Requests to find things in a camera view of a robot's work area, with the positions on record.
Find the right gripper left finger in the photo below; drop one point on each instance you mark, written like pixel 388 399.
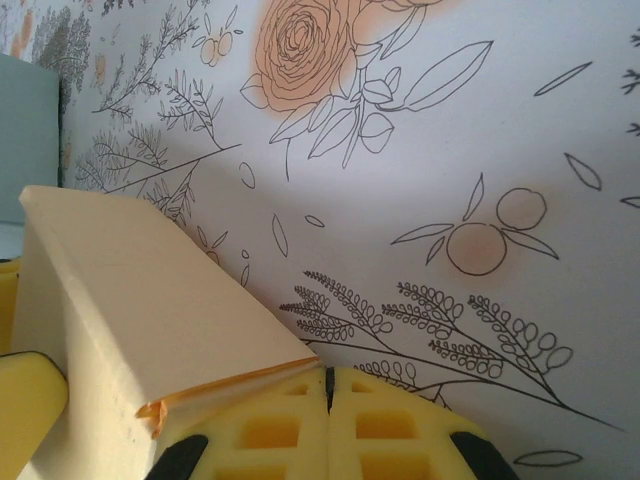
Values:
pixel 270 440

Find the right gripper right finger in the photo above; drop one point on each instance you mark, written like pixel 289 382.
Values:
pixel 395 440

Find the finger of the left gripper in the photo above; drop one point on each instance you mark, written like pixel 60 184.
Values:
pixel 25 410
pixel 9 305

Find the yellow paper box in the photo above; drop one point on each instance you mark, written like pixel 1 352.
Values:
pixel 125 300

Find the teal paper box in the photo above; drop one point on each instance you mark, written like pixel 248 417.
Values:
pixel 27 150

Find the floral table cover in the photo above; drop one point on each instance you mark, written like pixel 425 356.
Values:
pixel 400 150

